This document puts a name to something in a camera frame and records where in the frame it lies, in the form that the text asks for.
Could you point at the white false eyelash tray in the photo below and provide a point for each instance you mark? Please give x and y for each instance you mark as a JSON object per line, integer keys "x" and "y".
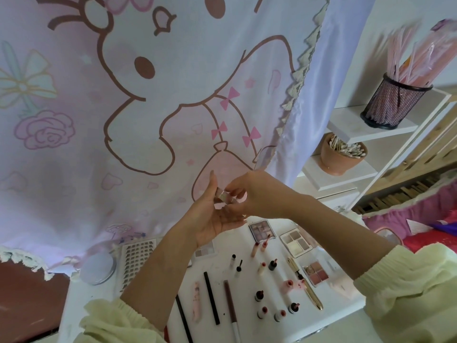
{"x": 134, "y": 260}

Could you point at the person's left forearm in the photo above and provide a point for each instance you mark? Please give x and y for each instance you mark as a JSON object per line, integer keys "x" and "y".
{"x": 153, "y": 282}

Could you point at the person's left hand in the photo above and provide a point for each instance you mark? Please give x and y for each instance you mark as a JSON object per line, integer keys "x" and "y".
{"x": 207, "y": 218}

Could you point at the white table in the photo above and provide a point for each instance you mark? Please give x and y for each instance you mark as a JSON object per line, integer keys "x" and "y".
{"x": 221, "y": 260}

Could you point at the white paper sheet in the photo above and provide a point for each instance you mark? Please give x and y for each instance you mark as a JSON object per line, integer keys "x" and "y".
{"x": 415, "y": 226}

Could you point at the reddish brown door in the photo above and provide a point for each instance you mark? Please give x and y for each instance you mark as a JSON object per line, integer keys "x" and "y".
{"x": 28, "y": 303}

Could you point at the small brown quad eyeshadow palette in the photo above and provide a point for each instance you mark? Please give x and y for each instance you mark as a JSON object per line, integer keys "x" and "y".
{"x": 316, "y": 273}

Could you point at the white square compact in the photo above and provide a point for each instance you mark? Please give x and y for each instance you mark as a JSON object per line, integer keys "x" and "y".
{"x": 228, "y": 197}

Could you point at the tan eyeshadow palette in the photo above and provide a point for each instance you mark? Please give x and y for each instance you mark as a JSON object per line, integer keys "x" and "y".
{"x": 296, "y": 243}

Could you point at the clear eyeshadow palette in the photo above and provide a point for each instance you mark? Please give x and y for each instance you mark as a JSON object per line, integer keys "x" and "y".
{"x": 205, "y": 249}

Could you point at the pink cartoon print cloth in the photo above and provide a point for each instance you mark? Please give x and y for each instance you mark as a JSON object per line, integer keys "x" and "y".
{"x": 71, "y": 139}

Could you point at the round silver compact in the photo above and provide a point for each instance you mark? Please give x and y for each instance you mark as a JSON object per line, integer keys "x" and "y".
{"x": 98, "y": 268}

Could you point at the terracotta pot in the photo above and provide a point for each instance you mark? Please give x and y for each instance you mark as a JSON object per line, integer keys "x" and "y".
{"x": 335, "y": 160}

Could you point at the person's right hand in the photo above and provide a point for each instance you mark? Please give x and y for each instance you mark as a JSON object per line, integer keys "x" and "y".
{"x": 261, "y": 196}

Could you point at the person's right forearm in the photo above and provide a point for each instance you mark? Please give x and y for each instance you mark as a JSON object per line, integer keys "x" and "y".
{"x": 350, "y": 246}

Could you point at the dark brown eyeshadow palette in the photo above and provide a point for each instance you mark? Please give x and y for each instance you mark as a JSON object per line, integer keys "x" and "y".
{"x": 261, "y": 231}

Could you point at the pink cushion compact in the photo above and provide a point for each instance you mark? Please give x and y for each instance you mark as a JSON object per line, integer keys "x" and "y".
{"x": 389, "y": 235}

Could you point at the bunch of cotton swabs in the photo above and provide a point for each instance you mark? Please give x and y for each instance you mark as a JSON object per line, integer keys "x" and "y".
{"x": 348, "y": 146}

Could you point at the wooden bed frame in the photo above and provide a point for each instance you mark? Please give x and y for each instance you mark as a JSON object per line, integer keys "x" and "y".
{"x": 421, "y": 160}

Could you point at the white shelf unit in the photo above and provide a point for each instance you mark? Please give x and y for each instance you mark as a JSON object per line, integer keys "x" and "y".
{"x": 350, "y": 125}

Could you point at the bunch of pink sticks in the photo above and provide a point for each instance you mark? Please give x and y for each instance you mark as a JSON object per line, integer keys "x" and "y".
{"x": 421, "y": 53}

